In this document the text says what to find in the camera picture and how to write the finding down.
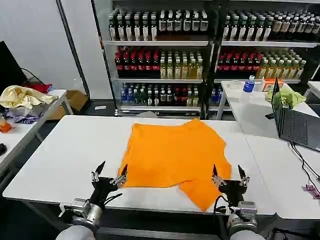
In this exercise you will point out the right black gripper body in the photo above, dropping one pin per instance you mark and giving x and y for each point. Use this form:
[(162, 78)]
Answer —
[(233, 191)]

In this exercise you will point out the red cloth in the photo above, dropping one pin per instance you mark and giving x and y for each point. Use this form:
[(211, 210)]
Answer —
[(40, 87)]

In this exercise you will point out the white side table with laptop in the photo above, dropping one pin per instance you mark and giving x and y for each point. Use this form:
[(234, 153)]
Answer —
[(247, 117)]

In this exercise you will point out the clear plastic container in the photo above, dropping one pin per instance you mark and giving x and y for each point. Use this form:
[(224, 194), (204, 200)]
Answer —
[(236, 86)]

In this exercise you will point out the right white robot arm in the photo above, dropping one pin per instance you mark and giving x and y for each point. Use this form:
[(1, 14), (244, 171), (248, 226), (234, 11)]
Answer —
[(243, 218)]

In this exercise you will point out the green cloth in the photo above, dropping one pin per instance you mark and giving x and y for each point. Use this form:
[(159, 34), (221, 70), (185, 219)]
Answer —
[(292, 97)]

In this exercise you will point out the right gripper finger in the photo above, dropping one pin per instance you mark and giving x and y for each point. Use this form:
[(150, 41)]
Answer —
[(243, 178), (217, 178)]

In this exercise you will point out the blue water bottle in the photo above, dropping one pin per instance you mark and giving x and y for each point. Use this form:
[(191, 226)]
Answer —
[(249, 86)]

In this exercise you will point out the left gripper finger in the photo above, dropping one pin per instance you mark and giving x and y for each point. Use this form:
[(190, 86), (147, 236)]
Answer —
[(122, 176), (98, 172)]

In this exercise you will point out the black phone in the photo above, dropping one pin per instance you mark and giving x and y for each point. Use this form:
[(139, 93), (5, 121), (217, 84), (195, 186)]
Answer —
[(269, 116)]

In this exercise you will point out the small orange object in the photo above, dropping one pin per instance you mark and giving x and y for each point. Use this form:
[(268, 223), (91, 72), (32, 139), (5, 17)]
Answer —
[(5, 126)]

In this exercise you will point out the pink packet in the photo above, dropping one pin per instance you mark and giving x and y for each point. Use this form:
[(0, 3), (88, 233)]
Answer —
[(310, 190)]

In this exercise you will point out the black mouse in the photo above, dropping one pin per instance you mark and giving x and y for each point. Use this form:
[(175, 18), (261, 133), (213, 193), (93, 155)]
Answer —
[(2, 149)]

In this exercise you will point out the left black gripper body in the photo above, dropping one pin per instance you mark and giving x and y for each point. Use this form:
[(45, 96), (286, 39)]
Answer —
[(102, 188)]

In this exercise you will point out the black laptop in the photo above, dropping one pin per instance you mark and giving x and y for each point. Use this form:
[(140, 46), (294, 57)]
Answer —
[(296, 127)]

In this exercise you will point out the shelf rack with bottles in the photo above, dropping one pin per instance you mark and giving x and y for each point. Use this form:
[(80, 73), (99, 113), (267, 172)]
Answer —
[(160, 62), (262, 50)]

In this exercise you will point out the orange box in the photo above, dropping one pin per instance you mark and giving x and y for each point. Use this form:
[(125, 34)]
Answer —
[(270, 86)]

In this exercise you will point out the dark partition frame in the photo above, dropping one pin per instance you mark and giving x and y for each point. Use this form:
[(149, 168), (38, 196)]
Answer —
[(72, 45)]

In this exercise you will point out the small white flat item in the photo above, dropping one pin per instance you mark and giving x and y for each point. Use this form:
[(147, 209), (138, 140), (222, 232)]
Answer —
[(100, 107)]

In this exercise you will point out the orange shirt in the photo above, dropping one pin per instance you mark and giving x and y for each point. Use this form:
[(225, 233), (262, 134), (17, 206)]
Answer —
[(175, 155)]

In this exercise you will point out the cardboard box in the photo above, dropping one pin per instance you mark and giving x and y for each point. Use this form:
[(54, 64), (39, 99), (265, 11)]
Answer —
[(75, 98)]

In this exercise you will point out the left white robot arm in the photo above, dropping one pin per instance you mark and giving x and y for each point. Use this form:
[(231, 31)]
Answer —
[(87, 216)]

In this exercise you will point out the purple patterned cloth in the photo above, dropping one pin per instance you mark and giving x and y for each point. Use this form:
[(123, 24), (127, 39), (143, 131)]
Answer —
[(25, 117)]

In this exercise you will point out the black monitor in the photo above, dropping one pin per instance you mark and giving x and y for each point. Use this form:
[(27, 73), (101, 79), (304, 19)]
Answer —
[(10, 67)]

